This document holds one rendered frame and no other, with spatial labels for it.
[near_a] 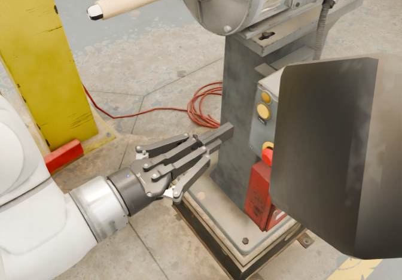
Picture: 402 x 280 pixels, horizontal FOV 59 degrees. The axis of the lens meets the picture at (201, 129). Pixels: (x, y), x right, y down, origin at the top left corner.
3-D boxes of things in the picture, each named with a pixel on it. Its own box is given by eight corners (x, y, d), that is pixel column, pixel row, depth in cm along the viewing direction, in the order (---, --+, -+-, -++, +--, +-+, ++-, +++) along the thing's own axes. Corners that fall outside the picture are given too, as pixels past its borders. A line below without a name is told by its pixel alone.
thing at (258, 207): (287, 179, 149) (306, 119, 121) (310, 200, 142) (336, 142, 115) (243, 212, 139) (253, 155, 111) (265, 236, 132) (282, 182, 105)
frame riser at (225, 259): (240, 149, 198) (243, 119, 180) (326, 231, 166) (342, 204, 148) (164, 198, 178) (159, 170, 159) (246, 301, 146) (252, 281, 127)
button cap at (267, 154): (270, 150, 77) (273, 139, 74) (284, 162, 75) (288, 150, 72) (258, 158, 76) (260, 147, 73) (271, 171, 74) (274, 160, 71)
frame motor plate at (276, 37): (293, -28, 104) (295, -41, 101) (362, 6, 91) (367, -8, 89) (195, 12, 89) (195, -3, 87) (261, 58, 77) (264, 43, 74)
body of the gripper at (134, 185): (109, 191, 61) (154, 164, 65) (133, 228, 57) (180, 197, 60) (99, 166, 55) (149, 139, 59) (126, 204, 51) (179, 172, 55)
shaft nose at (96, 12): (100, 6, 58) (104, 20, 60) (94, 2, 59) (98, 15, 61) (89, 10, 57) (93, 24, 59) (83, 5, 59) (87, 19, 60)
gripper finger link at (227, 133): (201, 141, 62) (203, 144, 61) (231, 123, 64) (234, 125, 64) (201, 152, 64) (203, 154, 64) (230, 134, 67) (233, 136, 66)
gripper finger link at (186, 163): (148, 173, 57) (152, 179, 56) (204, 142, 61) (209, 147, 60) (151, 186, 60) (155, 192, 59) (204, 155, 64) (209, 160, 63)
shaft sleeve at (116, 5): (190, -27, 65) (191, -9, 67) (180, -31, 67) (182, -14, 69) (101, 5, 57) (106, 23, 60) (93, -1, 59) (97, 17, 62)
